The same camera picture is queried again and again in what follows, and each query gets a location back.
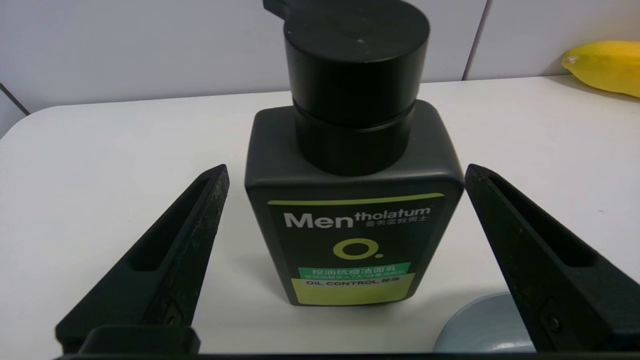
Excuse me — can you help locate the black Mentholatum pump bottle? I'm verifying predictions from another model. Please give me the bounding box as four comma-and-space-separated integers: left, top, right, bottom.
244, 0, 466, 307

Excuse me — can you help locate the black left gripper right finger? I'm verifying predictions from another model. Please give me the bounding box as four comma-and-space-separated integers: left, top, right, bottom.
465, 164, 640, 351

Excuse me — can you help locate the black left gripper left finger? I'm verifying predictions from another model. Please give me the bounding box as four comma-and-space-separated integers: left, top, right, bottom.
55, 164, 230, 353

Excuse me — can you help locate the grey dish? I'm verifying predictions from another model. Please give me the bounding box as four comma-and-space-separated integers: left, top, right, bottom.
432, 292, 538, 353

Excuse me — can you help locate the yellow banana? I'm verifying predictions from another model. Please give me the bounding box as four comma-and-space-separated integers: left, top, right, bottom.
561, 41, 640, 98

